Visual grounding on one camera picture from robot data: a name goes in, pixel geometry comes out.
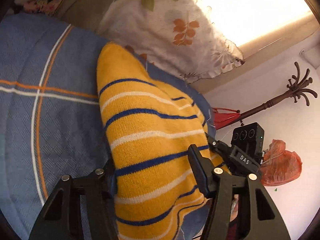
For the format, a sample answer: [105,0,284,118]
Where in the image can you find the dark wooden coat rack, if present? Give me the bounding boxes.
[231,62,318,126]

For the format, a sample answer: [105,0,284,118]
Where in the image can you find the red bag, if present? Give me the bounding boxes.
[213,107,241,130]

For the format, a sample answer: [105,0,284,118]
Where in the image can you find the black camera box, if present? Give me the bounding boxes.
[231,122,264,158]

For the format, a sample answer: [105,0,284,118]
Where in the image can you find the cream cushion with black silhouette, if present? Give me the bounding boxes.
[23,0,63,16]

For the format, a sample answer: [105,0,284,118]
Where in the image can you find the orange plastic bag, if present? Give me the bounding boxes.
[260,139,303,186]

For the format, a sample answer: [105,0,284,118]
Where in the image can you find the yellow striped knit sweater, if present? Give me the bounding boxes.
[97,43,222,239]

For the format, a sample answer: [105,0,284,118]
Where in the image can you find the white leaf print pillow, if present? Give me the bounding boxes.
[97,0,244,83]

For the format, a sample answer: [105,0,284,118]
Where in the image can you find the blue plaid bed sheet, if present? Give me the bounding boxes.
[0,11,217,240]

